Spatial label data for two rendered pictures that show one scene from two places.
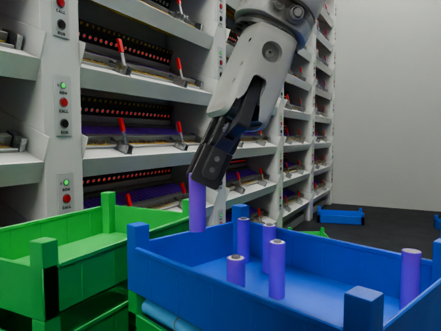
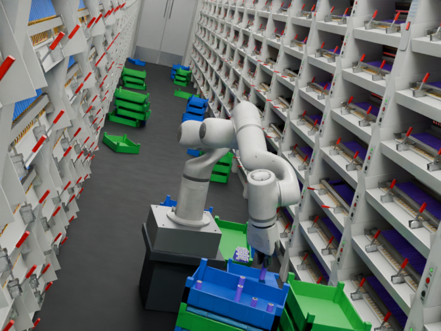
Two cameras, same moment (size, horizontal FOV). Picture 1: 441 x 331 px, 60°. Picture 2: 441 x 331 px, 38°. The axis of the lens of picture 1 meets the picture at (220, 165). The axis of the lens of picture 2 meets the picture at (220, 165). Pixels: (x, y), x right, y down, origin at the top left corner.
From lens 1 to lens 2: 2.35 m
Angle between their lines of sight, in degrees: 140
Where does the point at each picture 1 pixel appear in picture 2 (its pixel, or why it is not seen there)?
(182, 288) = (254, 287)
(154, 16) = not seen: outside the picture
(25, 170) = (406, 307)
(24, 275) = (293, 282)
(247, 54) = not seen: hidden behind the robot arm
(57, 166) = (413, 316)
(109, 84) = not seen: outside the picture
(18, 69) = (424, 253)
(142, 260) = (277, 291)
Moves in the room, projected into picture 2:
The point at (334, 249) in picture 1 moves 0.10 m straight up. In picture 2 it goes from (227, 302) to (235, 272)
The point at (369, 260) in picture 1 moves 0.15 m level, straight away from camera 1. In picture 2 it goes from (212, 299) to (222, 324)
